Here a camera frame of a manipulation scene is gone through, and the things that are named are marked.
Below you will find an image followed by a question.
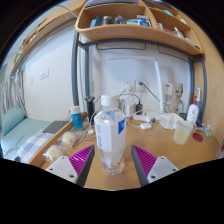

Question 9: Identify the wooden bunk bed rail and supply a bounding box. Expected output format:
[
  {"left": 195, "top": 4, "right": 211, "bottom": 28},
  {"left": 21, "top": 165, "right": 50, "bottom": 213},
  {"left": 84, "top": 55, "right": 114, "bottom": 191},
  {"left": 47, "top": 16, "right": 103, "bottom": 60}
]
[{"left": 9, "top": 0, "right": 86, "bottom": 76}]

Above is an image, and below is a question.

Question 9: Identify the grey metal bed frame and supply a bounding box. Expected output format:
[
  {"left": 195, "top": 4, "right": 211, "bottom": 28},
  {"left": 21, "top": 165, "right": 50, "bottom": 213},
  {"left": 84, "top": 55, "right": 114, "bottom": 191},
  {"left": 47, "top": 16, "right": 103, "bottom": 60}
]
[{"left": 70, "top": 29, "right": 208, "bottom": 128}]

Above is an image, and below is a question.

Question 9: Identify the brown tree figurine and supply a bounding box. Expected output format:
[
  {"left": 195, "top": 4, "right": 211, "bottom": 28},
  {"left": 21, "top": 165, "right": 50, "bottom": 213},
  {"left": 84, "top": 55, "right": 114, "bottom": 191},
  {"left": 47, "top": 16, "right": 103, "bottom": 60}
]
[{"left": 165, "top": 83, "right": 185, "bottom": 115}]

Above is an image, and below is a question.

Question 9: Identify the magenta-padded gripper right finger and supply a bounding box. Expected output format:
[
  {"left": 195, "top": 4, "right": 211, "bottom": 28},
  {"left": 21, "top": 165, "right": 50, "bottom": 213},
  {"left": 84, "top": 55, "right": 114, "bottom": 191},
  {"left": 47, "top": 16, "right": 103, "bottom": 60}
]
[{"left": 130, "top": 144, "right": 180, "bottom": 187}]

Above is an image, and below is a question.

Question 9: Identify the white wall socket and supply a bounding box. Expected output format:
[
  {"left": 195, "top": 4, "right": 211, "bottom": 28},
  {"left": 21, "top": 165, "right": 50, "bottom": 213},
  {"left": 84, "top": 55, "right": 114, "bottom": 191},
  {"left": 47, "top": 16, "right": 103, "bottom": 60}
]
[{"left": 122, "top": 79, "right": 149, "bottom": 94}]

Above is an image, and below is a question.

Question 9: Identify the wrapped round bun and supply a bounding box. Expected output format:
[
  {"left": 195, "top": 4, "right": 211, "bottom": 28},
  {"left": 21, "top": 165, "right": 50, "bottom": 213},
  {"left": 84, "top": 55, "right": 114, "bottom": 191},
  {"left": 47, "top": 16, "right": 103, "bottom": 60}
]
[
  {"left": 57, "top": 130, "right": 79, "bottom": 149},
  {"left": 43, "top": 143, "right": 66, "bottom": 163}
]

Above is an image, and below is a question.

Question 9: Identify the pale yellow plastic cup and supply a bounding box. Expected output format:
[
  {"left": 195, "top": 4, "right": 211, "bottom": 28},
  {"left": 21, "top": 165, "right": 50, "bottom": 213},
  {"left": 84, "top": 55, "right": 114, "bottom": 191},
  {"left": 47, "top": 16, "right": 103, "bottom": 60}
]
[{"left": 173, "top": 119, "right": 197, "bottom": 146}]

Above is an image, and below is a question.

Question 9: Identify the blue checkered blanket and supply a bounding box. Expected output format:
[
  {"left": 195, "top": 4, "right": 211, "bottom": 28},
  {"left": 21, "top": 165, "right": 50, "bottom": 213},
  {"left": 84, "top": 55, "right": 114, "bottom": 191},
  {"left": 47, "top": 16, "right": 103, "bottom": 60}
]
[{"left": 16, "top": 132, "right": 54, "bottom": 164}]

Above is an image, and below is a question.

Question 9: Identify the white power strip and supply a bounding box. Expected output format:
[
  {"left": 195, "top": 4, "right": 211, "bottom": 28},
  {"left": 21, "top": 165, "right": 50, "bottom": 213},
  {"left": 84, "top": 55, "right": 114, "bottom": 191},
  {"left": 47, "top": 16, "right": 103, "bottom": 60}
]
[{"left": 132, "top": 112, "right": 153, "bottom": 123}]

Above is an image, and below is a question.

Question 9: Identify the white tissue pack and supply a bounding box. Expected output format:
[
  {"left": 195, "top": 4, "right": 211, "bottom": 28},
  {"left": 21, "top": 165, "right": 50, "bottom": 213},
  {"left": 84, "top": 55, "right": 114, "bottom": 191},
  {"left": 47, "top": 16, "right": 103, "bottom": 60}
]
[{"left": 158, "top": 112, "right": 184, "bottom": 130}]

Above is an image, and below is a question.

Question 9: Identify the black charger block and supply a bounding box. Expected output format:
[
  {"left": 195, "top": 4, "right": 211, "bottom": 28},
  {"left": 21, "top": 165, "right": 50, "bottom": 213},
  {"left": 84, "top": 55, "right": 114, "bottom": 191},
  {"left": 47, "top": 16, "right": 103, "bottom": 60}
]
[{"left": 135, "top": 103, "right": 144, "bottom": 116}]

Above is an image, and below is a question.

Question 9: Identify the teal pillow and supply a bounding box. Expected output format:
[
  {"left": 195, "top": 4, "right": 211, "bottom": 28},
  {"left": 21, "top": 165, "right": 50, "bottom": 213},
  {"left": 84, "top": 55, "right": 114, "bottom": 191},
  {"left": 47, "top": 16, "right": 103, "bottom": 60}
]
[{"left": 1, "top": 106, "right": 27, "bottom": 136}]

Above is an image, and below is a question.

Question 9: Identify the white charger block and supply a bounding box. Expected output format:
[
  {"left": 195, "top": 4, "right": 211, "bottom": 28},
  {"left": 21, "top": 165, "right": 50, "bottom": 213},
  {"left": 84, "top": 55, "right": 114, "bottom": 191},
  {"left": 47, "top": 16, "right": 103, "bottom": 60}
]
[{"left": 123, "top": 102, "right": 137, "bottom": 118}]

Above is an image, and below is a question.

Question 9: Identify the clear water bottle white cap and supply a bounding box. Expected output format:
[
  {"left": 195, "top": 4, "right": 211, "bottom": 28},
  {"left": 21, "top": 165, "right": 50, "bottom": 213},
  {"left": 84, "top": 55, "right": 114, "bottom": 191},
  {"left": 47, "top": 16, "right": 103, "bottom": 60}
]
[{"left": 93, "top": 94, "right": 128, "bottom": 176}]

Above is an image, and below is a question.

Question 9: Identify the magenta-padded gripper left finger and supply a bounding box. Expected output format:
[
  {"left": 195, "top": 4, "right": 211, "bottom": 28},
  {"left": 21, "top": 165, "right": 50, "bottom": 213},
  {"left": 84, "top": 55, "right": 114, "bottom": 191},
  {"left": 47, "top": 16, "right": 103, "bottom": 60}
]
[{"left": 45, "top": 144, "right": 96, "bottom": 188}]

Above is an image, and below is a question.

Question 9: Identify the blue tube white cap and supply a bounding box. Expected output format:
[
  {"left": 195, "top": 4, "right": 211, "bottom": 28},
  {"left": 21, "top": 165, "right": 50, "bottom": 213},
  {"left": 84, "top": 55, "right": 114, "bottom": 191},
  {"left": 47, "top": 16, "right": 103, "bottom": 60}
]
[{"left": 69, "top": 105, "right": 84, "bottom": 132}]

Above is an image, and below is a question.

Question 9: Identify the dark grey tablet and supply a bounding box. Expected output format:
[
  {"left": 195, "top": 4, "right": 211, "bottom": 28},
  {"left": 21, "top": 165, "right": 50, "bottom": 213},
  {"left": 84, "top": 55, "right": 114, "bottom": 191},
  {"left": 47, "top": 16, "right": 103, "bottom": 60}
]
[{"left": 42, "top": 120, "right": 69, "bottom": 135}]

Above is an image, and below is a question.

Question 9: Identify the white pump bottle red nozzle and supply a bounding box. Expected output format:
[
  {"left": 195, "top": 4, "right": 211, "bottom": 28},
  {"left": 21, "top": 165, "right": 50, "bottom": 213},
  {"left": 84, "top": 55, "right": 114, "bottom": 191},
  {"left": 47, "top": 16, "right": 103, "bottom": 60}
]
[{"left": 186, "top": 95, "right": 200, "bottom": 124}]

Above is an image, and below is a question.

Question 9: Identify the wooden shelf unit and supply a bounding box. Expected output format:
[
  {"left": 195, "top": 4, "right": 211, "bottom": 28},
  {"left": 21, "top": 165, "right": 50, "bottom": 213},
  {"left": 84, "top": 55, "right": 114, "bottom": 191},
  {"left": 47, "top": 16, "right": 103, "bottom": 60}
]
[{"left": 74, "top": 0, "right": 205, "bottom": 56}]

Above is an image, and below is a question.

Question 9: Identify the black power cable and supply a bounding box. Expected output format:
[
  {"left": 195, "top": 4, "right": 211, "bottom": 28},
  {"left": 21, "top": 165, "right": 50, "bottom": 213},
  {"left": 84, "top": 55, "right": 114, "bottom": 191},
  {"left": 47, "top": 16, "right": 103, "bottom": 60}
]
[{"left": 139, "top": 81, "right": 169, "bottom": 113}]

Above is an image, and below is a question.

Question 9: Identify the black cylindrical shaver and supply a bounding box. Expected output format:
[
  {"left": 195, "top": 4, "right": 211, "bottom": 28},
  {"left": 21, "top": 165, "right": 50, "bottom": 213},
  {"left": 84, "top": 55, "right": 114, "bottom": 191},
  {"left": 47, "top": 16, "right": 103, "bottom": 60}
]
[{"left": 84, "top": 96, "right": 96, "bottom": 118}]

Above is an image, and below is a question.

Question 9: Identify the white light switch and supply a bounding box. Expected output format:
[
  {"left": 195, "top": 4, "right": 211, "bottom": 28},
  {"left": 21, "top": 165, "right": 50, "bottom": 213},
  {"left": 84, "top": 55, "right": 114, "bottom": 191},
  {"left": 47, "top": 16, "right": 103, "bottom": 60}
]
[{"left": 39, "top": 69, "right": 50, "bottom": 81}]

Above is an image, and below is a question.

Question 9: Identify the white earbuds case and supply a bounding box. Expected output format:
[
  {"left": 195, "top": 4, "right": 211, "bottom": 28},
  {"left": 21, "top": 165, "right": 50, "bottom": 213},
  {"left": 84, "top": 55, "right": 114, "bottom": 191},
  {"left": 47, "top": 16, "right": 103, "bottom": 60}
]
[{"left": 139, "top": 122, "right": 153, "bottom": 130}]

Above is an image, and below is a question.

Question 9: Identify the white desk lamp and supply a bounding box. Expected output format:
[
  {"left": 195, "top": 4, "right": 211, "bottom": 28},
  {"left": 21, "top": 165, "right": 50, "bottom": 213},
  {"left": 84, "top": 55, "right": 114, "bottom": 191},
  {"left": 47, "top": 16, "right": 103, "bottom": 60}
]
[{"left": 106, "top": 55, "right": 165, "bottom": 114}]

